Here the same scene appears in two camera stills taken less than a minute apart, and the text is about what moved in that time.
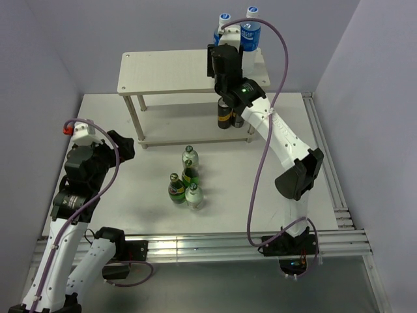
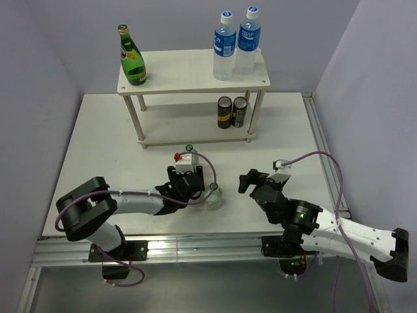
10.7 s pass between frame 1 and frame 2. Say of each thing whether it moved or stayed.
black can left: stayed
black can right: stayed
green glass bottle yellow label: moved
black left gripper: moved
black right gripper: moved
